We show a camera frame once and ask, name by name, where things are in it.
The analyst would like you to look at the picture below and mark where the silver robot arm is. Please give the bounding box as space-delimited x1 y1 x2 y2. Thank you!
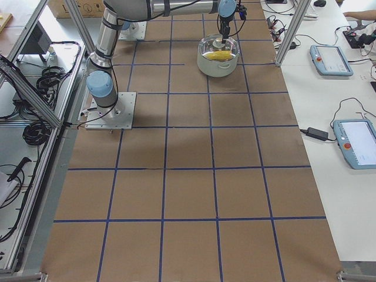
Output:
120 21 139 38
88 1 251 127

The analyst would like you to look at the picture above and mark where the glass pot lid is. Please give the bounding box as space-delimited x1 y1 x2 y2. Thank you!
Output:
198 34 240 62

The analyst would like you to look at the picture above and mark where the black power adapter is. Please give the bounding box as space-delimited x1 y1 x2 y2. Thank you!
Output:
306 127 328 141

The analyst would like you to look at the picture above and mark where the blue teach pendant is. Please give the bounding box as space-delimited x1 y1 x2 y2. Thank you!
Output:
333 119 375 170
310 45 354 77

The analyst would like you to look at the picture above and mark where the person hand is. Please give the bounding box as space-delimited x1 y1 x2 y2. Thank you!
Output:
343 11 363 20

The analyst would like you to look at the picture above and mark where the aluminium frame post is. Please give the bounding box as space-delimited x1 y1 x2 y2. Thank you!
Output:
275 0 310 67

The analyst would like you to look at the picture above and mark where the yellow corn cob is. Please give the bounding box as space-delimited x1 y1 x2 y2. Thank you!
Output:
203 51 233 61

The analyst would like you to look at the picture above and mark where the blue teach pendant far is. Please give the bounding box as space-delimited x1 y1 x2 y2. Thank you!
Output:
310 45 354 77

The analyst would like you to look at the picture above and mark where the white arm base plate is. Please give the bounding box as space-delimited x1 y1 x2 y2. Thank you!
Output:
84 92 136 130

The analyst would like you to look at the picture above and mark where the brown paper table cover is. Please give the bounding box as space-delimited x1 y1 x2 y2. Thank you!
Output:
41 1 341 281

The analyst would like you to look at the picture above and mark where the white metal pot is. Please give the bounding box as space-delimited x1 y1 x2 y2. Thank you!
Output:
197 48 240 78

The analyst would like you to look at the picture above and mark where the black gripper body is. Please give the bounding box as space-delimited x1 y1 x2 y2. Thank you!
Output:
236 0 247 21

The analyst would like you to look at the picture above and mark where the blue teach pendant near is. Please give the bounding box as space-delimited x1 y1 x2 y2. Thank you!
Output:
333 119 375 170

